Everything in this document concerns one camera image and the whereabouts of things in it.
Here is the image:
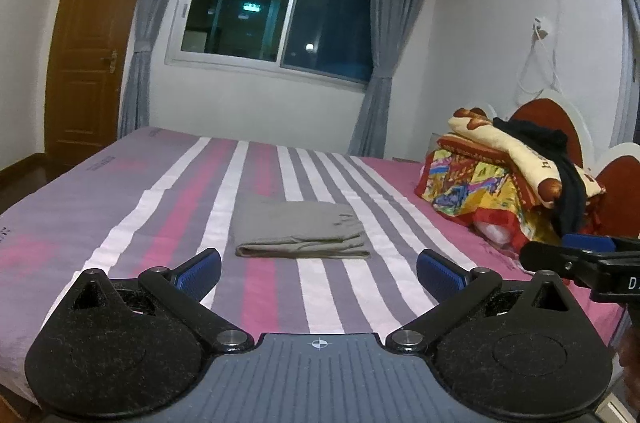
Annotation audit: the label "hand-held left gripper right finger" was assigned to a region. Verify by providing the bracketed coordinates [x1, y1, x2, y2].
[385, 248, 577, 355]

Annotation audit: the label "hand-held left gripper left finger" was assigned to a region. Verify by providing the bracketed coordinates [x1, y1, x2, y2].
[67, 248, 256, 355]

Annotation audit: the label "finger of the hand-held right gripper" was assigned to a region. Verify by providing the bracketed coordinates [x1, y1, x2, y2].
[519, 241, 608, 285]
[561, 233, 640, 256]

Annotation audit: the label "grey pants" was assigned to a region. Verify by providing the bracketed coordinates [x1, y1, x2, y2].
[234, 197, 372, 261]

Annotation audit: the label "white pillow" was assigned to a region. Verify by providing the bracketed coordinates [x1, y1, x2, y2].
[472, 215, 526, 251]

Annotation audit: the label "dark cloth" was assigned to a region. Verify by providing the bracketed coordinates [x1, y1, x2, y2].
[492, 117, 588, 238]

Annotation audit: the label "striped bed sheet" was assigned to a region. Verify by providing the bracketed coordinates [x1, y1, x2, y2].
[0, 126, 628, 409]

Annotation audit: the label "colourful patterned blanket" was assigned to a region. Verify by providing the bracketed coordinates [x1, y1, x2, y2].
[414, 132, 566, 249]

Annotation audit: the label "cream printed blanket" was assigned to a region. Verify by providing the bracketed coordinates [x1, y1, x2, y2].
[446, 106, 607, 210]

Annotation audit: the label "red and white headboard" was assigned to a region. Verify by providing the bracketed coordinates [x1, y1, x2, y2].
[452, 89, 640, 240]

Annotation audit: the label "wooden door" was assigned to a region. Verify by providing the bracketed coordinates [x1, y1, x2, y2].
[44, 0, 165, 168]

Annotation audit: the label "white cable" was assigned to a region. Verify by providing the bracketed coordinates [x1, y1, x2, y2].
[515, 23, 568, 100]

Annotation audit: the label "white wall socket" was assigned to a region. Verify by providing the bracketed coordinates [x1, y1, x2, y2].
[531, 16, 554, 40]

